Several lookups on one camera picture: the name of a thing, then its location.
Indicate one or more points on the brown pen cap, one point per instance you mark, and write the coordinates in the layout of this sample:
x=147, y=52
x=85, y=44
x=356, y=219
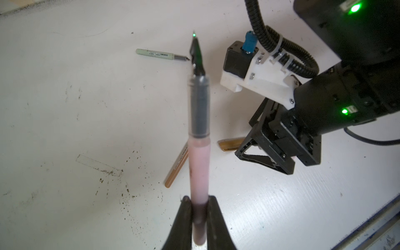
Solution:
x=228, y=145

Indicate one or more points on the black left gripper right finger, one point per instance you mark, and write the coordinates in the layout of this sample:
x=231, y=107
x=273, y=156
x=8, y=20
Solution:
x=218, y=237

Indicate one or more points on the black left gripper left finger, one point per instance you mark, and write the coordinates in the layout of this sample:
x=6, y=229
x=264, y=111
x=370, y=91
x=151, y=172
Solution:
x=180, y=236

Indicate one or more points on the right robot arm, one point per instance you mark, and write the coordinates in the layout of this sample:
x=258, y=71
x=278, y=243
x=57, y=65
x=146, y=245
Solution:
x=362, y=87

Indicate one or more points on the green pen uncapped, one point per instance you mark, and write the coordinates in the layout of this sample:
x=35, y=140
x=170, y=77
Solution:
x=162, y=55

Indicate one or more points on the brown pen uncapped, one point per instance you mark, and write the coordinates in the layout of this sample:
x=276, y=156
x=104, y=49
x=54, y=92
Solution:
x=177, y=166

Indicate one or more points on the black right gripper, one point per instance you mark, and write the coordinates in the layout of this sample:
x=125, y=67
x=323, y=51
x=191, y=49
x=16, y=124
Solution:
x=277, y=136

